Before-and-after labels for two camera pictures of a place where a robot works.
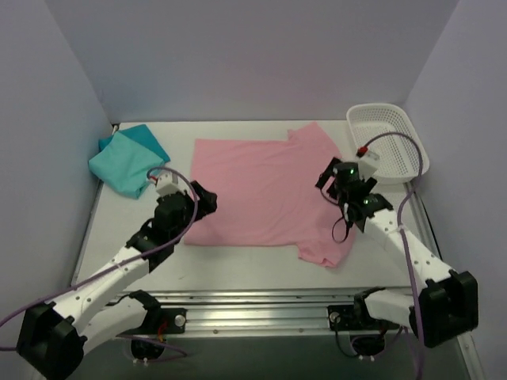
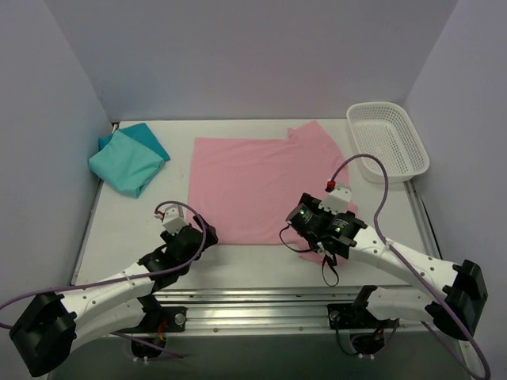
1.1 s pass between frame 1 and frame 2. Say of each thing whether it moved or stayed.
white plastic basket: stayed
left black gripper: moved
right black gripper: moved
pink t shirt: stayed
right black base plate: stayed
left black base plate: stayed
